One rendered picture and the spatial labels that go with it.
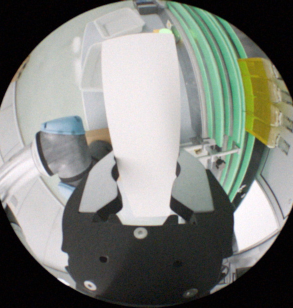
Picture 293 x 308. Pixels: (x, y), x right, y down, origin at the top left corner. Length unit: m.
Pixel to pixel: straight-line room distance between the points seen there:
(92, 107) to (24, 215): 3.29
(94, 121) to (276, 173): 0.80
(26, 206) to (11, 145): 1.56
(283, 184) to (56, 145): 0.66
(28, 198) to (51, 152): 3.22
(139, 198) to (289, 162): 0.47
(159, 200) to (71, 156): 0.19
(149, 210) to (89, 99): 0.47
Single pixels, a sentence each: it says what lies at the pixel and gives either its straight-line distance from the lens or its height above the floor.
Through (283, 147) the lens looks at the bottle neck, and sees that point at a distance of 0.31.
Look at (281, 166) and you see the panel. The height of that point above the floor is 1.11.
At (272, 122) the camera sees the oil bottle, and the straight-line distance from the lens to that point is 0.30.
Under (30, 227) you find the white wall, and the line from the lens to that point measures 3.57.
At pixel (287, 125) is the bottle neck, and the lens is 0.30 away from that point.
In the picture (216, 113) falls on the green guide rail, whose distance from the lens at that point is 0.31.
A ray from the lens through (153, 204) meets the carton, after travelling 0.16.
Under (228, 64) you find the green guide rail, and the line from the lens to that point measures 0.35.
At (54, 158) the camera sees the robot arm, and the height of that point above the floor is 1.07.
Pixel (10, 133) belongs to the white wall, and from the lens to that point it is 3.50.
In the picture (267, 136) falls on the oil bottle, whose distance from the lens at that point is 0.32.
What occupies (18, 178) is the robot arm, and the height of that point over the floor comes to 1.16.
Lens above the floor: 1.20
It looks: 59 degrees down
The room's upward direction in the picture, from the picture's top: 177 degrees counter-clockwise
